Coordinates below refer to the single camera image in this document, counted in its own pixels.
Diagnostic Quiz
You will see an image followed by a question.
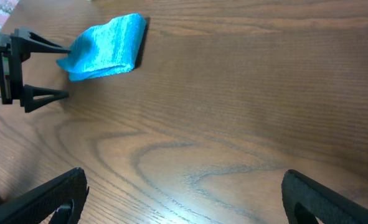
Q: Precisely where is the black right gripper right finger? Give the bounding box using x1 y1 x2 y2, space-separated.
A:
281 169 368 224

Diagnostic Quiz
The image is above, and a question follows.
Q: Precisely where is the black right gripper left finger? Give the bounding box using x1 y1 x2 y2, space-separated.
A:
0 167 89 224

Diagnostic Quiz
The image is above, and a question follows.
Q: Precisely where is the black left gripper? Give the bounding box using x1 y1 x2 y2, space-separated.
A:
0 28 71 113

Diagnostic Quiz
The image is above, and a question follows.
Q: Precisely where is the blue microfiber cloth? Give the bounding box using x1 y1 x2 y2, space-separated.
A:
57 13 146 82

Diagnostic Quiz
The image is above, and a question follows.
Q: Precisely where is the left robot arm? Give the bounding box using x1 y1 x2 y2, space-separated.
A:
0 28 70 113

